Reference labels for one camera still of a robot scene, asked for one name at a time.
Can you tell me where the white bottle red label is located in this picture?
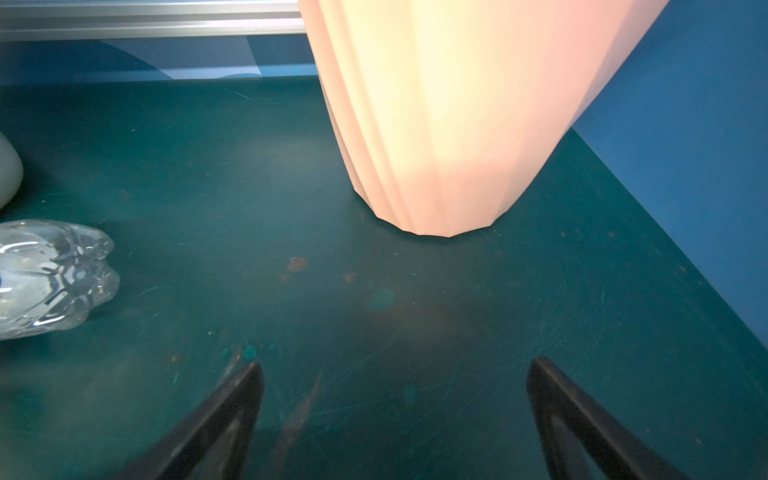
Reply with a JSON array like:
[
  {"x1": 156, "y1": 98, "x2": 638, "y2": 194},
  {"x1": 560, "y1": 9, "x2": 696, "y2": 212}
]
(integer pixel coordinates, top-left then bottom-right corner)
[{"x1": 0, "y1": 133, "x2": 24, "y2": 209}]

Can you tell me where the beige ribbed flower pot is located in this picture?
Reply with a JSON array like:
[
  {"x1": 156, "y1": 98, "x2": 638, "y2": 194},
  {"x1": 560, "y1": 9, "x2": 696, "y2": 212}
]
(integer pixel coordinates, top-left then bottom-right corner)
[{"x1": 299, "y1": 1, "x2": 664, "y2": 237}]

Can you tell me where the aluminium frame back rail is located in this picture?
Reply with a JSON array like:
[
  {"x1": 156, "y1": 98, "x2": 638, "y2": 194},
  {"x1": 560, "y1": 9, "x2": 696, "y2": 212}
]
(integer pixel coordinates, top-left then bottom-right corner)
[{"x1": 1, "y1": 0, "x2": 305, "y2": 42}]

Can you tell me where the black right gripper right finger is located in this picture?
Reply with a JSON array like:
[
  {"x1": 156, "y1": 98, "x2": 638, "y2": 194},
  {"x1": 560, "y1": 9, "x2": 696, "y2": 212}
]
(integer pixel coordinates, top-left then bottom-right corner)
[{"x1": 527, "y1": 357, "x2": 687, "y2": 479}]

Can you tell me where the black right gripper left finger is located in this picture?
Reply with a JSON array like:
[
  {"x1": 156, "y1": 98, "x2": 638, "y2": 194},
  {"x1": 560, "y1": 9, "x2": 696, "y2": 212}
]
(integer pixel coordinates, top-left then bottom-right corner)
[{"x1": 114, "y1": 361, "x2": 264, "y2": 480}]

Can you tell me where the clear bottle green cap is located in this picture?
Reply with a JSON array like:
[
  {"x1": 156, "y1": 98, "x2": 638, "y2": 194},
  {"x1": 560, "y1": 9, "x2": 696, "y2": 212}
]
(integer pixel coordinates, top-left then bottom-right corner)
[{"x1": 1, "y1": 219, "x2": 120, "y2": 340}]

